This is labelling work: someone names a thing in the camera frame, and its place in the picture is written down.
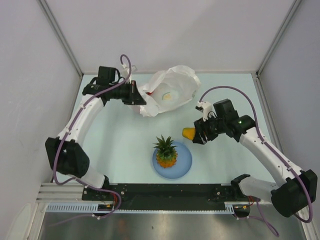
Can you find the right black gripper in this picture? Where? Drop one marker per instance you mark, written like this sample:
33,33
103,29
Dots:
201,131

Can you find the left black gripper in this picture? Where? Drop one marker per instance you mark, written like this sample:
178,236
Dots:
133,97

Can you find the fake mango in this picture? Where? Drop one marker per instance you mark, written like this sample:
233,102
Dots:
189,133

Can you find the white plastic bag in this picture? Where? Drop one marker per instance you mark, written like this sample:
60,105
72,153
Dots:
171,89

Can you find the fake pineapple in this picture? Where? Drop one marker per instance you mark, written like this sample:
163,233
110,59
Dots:
166,153

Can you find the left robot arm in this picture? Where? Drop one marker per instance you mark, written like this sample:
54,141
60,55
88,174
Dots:
65,152

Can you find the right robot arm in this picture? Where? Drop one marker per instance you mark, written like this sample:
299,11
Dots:
293,188

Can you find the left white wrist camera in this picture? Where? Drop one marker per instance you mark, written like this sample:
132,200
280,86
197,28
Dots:
126,69

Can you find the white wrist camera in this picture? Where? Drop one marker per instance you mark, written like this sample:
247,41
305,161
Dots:
126,69
206,108

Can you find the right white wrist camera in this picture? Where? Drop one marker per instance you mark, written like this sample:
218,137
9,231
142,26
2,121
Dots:
206,108

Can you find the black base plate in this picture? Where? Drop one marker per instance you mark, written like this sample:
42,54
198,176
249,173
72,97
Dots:
179,197

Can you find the aluminium frame rail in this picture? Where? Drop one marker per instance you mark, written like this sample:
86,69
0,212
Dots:
75,191

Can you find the white slotted cable duct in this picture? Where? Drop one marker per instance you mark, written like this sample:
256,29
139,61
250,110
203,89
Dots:
93,208

